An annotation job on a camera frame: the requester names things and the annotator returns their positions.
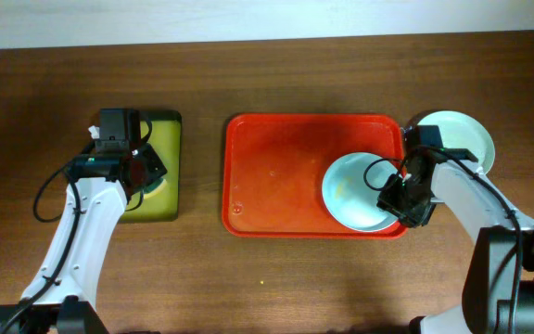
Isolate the yellow green scrub sponge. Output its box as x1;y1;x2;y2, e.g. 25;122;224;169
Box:
143;178;166;197

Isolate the light blue plate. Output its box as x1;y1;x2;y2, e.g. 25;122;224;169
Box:
321;152;397;233

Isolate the pale green plate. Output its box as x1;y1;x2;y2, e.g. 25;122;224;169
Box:
416;110;496;173

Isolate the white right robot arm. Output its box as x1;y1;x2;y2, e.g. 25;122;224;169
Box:
377;146;534;333

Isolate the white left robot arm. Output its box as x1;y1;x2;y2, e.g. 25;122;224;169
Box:
0;144;167;333

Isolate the red plastic tray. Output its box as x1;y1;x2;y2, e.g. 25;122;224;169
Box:
222;113;406;239

